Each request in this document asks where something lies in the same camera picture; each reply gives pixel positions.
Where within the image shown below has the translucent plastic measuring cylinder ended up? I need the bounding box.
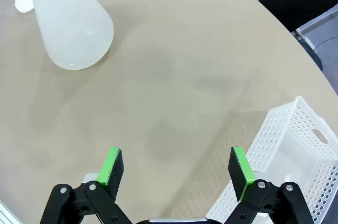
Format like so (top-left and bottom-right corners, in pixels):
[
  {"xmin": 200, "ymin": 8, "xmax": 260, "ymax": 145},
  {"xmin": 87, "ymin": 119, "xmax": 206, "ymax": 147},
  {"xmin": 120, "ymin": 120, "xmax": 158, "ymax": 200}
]
[{"xmin": 14, "ymin": 0, "xmax": 34, "ymax": 13}]

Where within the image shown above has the silver aluminium robot base frame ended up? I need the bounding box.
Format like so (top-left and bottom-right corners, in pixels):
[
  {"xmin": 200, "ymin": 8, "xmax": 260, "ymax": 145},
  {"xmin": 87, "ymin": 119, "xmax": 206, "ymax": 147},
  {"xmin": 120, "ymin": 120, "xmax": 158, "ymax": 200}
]
[{"xmin": 0, "ymin": 200, "xmax": 24, "ymax": 224}]

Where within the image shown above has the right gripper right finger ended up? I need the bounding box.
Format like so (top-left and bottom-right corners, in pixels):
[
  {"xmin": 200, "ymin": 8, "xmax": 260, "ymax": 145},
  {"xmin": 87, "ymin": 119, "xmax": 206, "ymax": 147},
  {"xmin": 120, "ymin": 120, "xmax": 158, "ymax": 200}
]
[{"xmin": 205, "ymin": 146, "xmax": 315, "ymax": 224}]

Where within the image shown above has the grey floor cable duct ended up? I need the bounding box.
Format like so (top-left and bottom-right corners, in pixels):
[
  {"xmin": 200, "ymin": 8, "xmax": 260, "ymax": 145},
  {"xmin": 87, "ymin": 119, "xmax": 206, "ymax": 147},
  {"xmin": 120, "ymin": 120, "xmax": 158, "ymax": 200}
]
[{"xmin": 295, "ymin": 7, "xmax": 338, "ymax": 42}]

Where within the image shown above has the translucent white plastic conical flask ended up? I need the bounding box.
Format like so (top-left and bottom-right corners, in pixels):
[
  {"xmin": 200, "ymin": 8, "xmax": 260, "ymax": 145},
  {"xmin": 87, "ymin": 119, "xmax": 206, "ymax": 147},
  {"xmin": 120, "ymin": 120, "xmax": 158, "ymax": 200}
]
[{"xmin": 15, "ymin": 0, "xmax": 115, "ymax": 71}]

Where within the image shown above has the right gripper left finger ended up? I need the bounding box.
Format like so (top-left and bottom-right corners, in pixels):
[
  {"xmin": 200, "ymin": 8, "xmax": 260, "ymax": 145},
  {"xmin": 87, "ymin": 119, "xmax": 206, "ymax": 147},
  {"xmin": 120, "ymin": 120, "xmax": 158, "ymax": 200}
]
[{"xmin": 39, "ymin": 146, "xmax": 133, "ymax": 224}]

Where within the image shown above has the white perforated plastic basket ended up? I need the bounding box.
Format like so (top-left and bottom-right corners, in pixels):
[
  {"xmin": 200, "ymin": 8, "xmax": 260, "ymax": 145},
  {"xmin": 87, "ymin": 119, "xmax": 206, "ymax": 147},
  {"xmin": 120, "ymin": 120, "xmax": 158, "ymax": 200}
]
[{"xmin": 205, "ymin": 96, "xmax": 338, "ymax": 224}]

